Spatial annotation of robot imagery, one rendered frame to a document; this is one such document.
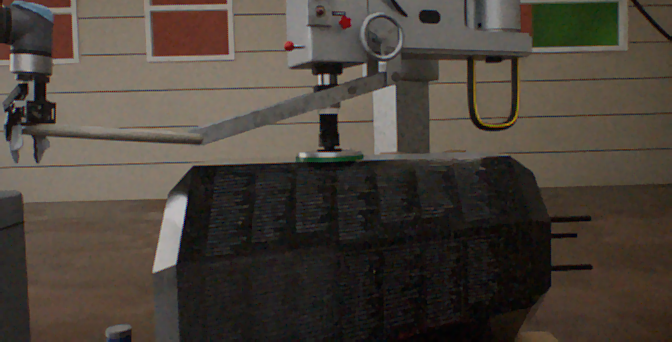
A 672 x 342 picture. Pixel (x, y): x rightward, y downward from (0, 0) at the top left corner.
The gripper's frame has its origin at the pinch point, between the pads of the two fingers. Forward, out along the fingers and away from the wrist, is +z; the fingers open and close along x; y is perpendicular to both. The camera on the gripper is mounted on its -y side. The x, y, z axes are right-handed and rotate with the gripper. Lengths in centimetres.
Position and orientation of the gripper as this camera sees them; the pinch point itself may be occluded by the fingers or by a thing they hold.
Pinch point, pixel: (25, 157)
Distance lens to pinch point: 159.5
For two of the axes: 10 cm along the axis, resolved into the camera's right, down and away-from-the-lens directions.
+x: 5.9, 0.0, 8.1
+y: 8.1, 0.5, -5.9
